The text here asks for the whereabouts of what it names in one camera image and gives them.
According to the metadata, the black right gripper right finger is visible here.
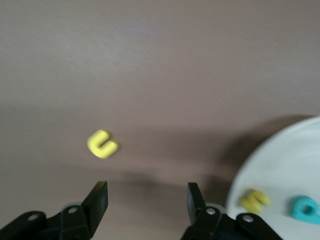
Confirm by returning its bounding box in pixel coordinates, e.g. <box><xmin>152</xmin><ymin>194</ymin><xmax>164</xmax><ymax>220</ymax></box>
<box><xmin>179</xmin><ymin>182</ymin><xmax>283</xmax><ymax>240</ymax></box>

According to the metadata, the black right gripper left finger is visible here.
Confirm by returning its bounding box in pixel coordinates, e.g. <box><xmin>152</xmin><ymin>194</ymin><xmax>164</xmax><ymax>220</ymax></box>
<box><xmin>0</xmin><ymin>180</ymin><xmax>109</xmax><ymax>240</ymax></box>

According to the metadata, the yellow foam letter m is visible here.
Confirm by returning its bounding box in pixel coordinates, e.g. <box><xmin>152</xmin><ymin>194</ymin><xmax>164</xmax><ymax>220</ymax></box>
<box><xmin>239</xmin><ymin>189</ymin><xmax>272</xmax><ymax>215</ymax></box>

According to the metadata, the yellow foam letter u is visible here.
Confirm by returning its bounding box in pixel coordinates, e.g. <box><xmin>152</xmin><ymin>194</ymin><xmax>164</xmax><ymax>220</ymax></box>
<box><xmin>86</xmin><ymin>129</ymin><xmax>121</xmax><ymax>159</ymax></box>

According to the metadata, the teal foam letter p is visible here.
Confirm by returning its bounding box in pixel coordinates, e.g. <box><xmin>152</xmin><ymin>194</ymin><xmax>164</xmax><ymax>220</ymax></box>
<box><xmin>287</xmin><ymin>195</ymin><xmax>320</xmax><ymax>225</ymax></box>

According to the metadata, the beige brown plate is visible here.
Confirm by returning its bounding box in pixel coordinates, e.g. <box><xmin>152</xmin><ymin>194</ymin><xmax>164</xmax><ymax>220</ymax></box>
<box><xmin>224</xmin><ymin>116</ymin><xmax>320</xmax><ymax>240</ymax></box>

